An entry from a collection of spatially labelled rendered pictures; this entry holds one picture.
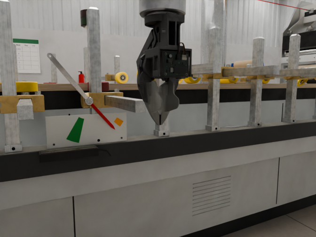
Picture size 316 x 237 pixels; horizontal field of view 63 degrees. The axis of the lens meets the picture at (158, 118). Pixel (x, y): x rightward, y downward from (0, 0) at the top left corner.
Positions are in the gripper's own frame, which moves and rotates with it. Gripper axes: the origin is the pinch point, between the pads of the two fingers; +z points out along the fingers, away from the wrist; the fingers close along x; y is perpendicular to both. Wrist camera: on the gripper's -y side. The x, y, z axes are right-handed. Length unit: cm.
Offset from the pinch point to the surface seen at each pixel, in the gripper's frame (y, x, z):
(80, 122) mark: -36.0, -9.7, 4.8
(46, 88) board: -57, -18, -6
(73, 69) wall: -751, 101, -50
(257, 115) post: -37, 71, 7
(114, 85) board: -57, 9, -7
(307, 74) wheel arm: -16, 73, -11
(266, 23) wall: -708, 846, -246
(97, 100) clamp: -36.0, -4.2, -2.0
